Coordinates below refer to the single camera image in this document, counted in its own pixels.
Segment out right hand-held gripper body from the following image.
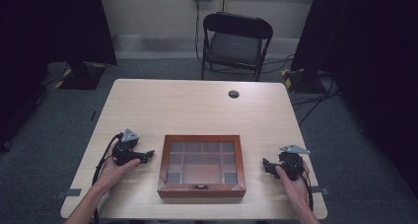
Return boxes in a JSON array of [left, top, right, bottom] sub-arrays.
[[277, 144, 312, 182]]

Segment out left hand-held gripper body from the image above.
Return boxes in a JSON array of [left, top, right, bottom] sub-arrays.
[[112, 127, 143, 167]]

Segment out wooden box with glass lid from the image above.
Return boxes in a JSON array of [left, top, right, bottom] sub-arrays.
[[157, 134, 247, 199]]

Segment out person's right hand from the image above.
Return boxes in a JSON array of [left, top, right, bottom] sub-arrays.
[[274, 160, 313, 209]]

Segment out person's left hand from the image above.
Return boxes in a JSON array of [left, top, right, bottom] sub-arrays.
[[94, 140, 142, 194]]

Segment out grey tape strip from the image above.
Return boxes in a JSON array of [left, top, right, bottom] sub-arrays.
[[54, 187, 83, 199], [310, 186, 330, 196]]

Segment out black stand base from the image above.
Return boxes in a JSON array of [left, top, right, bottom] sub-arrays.
[[58, 60, 107, 91], [281, 67, 333, 95]]

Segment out black curtain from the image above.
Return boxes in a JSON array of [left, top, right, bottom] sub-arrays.
[[290, 0, 418, 198]]

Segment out black folding chair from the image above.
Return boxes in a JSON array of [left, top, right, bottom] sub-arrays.
[[200, 11, 275, 83]]

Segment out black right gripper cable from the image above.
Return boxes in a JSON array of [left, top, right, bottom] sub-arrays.
[[289, 158, 314, 212]]

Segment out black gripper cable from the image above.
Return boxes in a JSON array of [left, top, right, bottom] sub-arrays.
[[289, 158, 314, 212], [91, 132, 124, 224]]

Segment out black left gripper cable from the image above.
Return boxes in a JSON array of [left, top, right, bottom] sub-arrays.
[[91, 132, 124, 224]]

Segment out black floor cables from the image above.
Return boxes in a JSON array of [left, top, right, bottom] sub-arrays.
[[262, 53, 341, 127]]

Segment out black power cable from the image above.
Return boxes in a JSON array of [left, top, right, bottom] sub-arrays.
[[194, 0, 205, 67]]

